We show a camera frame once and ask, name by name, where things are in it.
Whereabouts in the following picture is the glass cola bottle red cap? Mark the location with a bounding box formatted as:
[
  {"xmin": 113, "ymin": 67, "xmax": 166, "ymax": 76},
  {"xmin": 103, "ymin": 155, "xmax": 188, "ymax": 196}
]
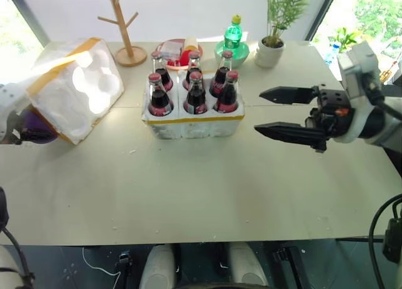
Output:
[
  {"xmin": 182, "ymin": 50, "xmax": 204, "ymax": 90},
  {"xmin": 147, "ymin": 72, "xmax": 175, "ymax": 117},
  {"xmin": 151, "ymin": 51, "xmax": 175, "ymax": 92},
  {"xmin": 182, "ymin": 70, "xmax": 209, "ymax": 115},
  {"xmin": 208, "ymin": 49, "xmax": 235, "ymax": 99},
  {"xmin": 213, "ymin": 69, "xmax": 241, "ymax": 114}
]

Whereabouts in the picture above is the white rounded robot leg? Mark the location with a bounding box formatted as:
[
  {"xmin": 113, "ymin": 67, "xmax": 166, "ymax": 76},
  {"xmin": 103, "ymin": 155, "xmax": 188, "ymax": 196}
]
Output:
[
  {"xmin": 227, "ymin": 241, "xmax": 268, "ymax": 289},
  {"xmin": 139, "ymin": 244, "xmax": 176, "ymax": 289}
]

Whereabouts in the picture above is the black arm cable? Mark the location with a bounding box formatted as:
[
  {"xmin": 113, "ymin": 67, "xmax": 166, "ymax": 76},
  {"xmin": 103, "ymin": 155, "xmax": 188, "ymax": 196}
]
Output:
[
  {"xmin": 0, "ymin": 227, "xmax": 36, "ymax": 286},
  {"xmin": 362, "ymin": 72, "xmax": 402, "ymax": 289}
]

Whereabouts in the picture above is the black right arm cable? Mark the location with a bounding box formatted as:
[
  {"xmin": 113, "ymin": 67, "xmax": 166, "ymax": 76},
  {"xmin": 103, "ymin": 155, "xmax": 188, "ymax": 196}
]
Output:
[{"xmin": 362, "ymin": 72, "xmax": 402, "ymax": 289}]

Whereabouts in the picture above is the green glass bowl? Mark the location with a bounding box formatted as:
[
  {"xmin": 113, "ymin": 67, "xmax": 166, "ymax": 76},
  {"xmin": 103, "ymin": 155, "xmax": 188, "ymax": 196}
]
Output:
[{"xmin": 214, "ymin": 40, "xmax": 250, "ymax": 69}]

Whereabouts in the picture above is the green plastic soda bottle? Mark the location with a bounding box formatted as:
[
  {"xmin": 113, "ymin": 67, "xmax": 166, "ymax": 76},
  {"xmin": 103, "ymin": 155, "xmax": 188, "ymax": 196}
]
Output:
[{"xmin": 223, "ymin": 14, "xmax": 245, "ymax": 50}]

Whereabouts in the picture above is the dark window frame post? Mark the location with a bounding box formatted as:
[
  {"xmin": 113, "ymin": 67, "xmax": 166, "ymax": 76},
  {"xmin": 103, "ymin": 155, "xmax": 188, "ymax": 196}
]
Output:
[
  {"xmin": 5, "ymin": 0, "xmax": 52, "ymax": 50},
  {"xmin": 302, "ymin": 0, "xmax": 342, "ymax": 42}
]

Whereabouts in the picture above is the white foam taped box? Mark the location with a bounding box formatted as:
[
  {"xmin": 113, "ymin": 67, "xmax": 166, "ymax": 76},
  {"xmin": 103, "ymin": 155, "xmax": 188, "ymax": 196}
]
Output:
[{"xmin": 26, "ymin": 36, "xmax": 126, "ymax": 146}]

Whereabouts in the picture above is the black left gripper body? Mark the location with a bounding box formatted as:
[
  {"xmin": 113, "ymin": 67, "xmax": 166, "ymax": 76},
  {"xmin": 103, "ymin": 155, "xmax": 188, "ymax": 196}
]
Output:
[{"xmin": 16, "ymin": 108, "xmax": 60, "ymax": 145}]

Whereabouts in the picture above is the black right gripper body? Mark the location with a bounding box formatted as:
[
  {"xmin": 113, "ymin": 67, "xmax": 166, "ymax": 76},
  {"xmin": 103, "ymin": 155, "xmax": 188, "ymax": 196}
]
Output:
[{"xmin": 303, "ymin": 85, "xmax": 356, "ymax": 141}]

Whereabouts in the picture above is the black table leg bracket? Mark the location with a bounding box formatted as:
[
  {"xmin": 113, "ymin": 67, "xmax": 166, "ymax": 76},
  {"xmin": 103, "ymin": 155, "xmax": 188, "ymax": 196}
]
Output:
[
  {"xmin": 271, "ymin": 246, "xmax": 306, "ymax": 289},
  {"xmin": 114, "ymin": 250, "xmax": 132, "ymax": 289}
]

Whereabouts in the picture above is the thin white floor cable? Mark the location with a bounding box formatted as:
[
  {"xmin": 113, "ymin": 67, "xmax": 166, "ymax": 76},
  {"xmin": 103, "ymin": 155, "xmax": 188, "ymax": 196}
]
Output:
[{"xmin": 81, "ymin": 246, "xmax": 121, "ymax": 289}]

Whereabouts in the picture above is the wooden mug tree stand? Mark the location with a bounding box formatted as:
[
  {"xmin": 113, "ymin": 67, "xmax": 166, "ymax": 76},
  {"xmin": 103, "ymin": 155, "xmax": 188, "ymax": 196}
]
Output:
[{"xmin": 97, "ymin": 0, "xmax": 148, "ymax": 68}]

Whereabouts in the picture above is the green plant in white pot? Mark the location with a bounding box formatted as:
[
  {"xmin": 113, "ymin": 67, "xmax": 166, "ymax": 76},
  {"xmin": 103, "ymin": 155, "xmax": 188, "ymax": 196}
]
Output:
[{"xmin": 253, "ymin": 0, "xmax": 315, "ymax": 69}]

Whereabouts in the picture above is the clear water bottle blue label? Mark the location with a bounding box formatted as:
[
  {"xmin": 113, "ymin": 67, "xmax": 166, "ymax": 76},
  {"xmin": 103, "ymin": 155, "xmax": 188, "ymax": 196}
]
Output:
[{"xmin": 324, "ymin": 40, "xmax": 342, "ymax": 67}]

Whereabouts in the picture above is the white snack packet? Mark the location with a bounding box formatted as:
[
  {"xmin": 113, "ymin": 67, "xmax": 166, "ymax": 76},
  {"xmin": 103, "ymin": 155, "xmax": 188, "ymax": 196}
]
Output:
[{"xmin": 163, "ymin": 39, "xmax": 186, "ymax": 57}]

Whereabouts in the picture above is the pink round basket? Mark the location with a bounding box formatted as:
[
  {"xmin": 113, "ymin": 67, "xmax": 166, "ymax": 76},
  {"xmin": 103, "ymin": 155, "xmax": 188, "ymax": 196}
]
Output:
[{"xmin": 155, "ymin": 37, "xmax": 204, "ymax": 71}]

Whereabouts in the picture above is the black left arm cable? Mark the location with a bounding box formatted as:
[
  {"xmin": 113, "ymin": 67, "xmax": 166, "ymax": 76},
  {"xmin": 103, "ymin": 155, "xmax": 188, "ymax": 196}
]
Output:
[{"xmin": 0, "ymin": 227, "xmax": 36, "ymax": 286}]

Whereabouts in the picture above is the white foam bottle crate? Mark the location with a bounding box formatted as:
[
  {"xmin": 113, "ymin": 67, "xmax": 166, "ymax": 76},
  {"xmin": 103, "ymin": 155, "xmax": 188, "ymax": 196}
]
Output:
[{"xmin": 141, "ymin": 69, "xmax": 246, "ymax": 141}]

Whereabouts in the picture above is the small leafy green plant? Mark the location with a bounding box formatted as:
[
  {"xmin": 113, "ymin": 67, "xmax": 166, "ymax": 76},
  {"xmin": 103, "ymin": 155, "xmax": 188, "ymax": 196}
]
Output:
[{"xmin": 332, "ymin": 26, "xmax": 362, "ymax": 53}]

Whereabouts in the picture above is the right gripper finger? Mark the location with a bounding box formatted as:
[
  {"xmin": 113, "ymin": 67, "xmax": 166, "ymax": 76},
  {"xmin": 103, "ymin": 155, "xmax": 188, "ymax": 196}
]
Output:
[
  {"xmin": 259, "ymin": 85, "xmax": 320, "ymax": 106},
  {"xmin": 254, "ymin": 121, "xmax": 329, "ymax": 153}
]

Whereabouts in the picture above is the cream cylinder container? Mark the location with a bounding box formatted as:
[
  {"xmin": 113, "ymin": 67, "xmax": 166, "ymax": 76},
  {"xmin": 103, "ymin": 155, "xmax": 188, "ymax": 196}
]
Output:
[{"xmin": 183, "ymin": 36, "xmax": 199, "ymax": 52}]

